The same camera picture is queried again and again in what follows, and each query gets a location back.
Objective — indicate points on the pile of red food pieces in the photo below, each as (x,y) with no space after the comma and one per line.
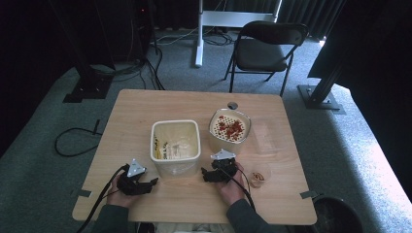
(230,127)

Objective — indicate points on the clear plastic bag liner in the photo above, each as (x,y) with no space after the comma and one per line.
(176,140)

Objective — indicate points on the person's right hand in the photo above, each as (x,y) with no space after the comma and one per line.
(234,191)

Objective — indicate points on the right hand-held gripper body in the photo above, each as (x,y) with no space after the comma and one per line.
(225,168)

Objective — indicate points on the cream strainer bowl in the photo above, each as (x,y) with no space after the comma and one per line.
(226,145)

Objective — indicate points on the black metal stand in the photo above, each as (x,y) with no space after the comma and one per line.
(320,97)
(89,87)

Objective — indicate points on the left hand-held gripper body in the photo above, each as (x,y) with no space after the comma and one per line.
(131,184)

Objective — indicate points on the small clear plastic cup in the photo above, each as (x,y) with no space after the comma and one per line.
(259,183)

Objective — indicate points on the grey table grommet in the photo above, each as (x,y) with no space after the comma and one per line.
(232,105)

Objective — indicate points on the black equipment rack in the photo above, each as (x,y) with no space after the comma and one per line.
(134,32)

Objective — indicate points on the black folding chair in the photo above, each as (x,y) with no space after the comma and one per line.
(259,55)

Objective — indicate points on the person's left hand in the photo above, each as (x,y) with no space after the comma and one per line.
(120,200)

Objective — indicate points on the tall clear plastic cup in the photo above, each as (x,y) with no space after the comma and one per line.
(267,137)

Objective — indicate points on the black round waste bin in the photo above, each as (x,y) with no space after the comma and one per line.
(336,216)

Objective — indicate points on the cream plastic bin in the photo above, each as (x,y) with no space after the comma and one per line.
(176,166)

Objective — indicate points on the grey tape strip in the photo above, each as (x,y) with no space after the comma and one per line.
(308,194)
(81,193)

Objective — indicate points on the white desk frame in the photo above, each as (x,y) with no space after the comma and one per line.
(226,18)

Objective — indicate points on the small brown pretzel snack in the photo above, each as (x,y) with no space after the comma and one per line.
(258,176)

